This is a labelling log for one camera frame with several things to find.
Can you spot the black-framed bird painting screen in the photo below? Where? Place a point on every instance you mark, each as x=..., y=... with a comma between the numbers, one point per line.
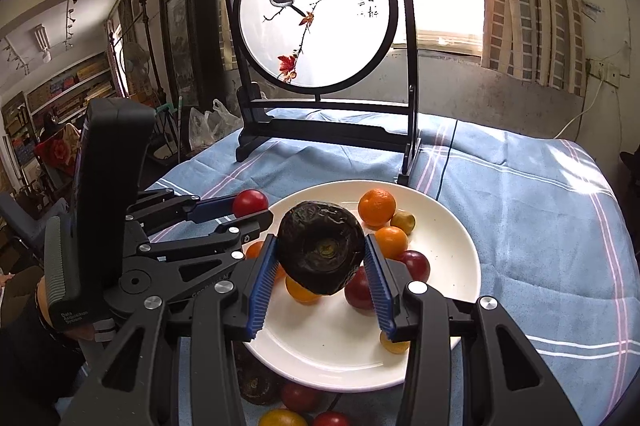
x=320, y=30

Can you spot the small green-yellow tomato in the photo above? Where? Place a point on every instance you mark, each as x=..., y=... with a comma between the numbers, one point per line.
x=405, y=222

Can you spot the dark red plum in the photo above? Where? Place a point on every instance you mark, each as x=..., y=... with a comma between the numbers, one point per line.
x=416, y=265

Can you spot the white round plate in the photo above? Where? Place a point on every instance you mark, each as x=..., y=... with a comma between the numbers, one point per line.
x=450, y=266

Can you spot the person's left forearm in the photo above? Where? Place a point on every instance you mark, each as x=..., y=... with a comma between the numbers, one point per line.
x=30, y=346

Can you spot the dark framed landscape painting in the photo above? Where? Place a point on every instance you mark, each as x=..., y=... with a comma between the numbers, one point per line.
x=185, y=30

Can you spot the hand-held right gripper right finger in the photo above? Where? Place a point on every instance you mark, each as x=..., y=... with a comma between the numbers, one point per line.
x=381, y=293

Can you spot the red cherry tomato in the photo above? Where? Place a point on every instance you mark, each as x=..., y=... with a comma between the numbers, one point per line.
x=330, y=420
x=299, y=397
x=250, y=202
x=355, y=291

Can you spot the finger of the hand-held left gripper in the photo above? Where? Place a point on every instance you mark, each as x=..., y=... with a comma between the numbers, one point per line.
x=250, y=226
x=215, y=209

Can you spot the white wall socket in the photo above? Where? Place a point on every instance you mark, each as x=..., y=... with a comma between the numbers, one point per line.
x=604, y=68

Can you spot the blue striped tablecloth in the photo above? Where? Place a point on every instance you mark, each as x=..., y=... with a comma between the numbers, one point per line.
x=525, y=231

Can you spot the clear plastic bag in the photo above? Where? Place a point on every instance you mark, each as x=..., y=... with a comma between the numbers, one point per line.
x=212, y=123

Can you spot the red floral cushion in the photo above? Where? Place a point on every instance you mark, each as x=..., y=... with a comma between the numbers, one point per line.
x=57, y=150

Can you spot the small orange mandarin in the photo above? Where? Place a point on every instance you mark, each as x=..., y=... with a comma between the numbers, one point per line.
x=377, y=207

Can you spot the white ceiling bulb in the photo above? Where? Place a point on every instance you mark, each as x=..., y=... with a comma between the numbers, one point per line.
x=44, y=43

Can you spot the orange kumquat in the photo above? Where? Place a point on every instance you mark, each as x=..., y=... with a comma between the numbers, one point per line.
x=255, y=250
x=391, y=242

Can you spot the bookshelf with books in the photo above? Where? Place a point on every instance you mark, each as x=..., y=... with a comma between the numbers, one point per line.
x=65, y=90

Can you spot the standing fan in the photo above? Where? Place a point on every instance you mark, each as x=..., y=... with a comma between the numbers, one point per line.
x=136, y=60

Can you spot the yellow cherry tomato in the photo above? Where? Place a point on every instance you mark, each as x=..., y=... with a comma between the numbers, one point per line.
x=395, y=347
x=282, y=420
x=299, y=292

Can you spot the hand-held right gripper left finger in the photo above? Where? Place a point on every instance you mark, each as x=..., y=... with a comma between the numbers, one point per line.
x=262, y=293

